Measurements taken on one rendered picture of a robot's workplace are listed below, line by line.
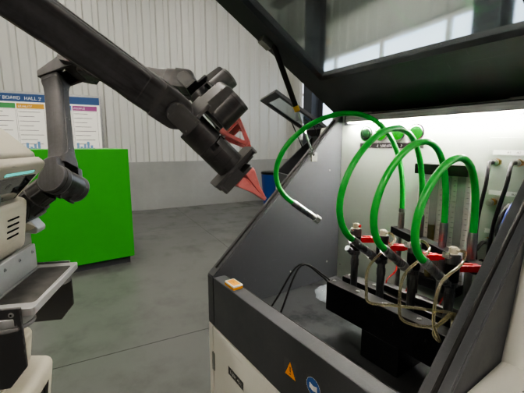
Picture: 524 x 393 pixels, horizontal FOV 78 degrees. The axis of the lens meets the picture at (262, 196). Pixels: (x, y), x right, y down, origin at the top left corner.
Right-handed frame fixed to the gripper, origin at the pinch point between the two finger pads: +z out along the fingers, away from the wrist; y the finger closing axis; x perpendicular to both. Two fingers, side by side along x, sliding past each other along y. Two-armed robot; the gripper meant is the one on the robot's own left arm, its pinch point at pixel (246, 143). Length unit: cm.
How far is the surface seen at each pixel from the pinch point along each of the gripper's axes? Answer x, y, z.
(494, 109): -47, -10, 37
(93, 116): 116, 503, -349
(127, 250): 152, 283, -68
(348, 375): 18, -29, 48
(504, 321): -7, -31, 58
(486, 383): 3, -35, 60
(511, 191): -37, -7, 55
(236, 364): 44, 5, 42
